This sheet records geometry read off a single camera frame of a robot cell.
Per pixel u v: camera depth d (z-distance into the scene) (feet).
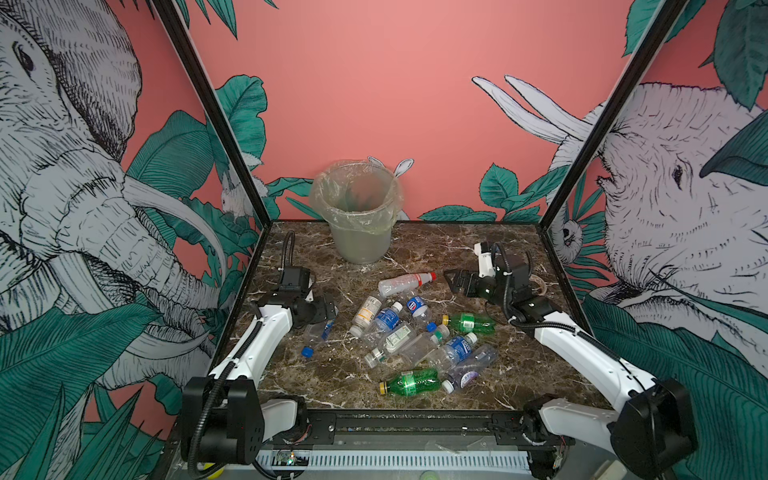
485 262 2.39
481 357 2.80
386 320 2.88
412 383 2.50
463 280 2.39
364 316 2.91
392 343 2.74
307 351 2.76
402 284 3.20
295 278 2.20
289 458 2.30
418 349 2.89
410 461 2.30
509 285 1.98
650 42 2.40
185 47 2.43
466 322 2.89
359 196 3.76
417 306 2.97
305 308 2.55
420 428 2.47
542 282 3.33
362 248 3.51
